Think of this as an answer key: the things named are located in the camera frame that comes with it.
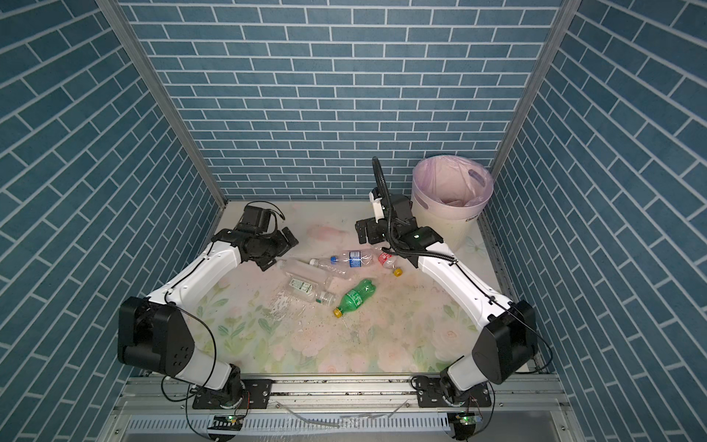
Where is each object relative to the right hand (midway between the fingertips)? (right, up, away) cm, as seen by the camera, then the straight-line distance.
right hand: (367, 218), depth 80 cm
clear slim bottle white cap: (-18, -16, +19) cm, 30 cm away
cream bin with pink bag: (+32, +10, +24) cm, 41 cm away
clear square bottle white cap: (-22, -18, +16) cm, 33 cm away
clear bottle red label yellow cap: (+8, -15, +16) cm, 23 cm away
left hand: (-24, -9, +7) cm, 27 cm away
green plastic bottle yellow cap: (-4, -26, +6) cm, 27 cm away
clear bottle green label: (-21, -23, +8) cm, 32 cm away
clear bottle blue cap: (-4, -14, +16) cm, 22 cm away
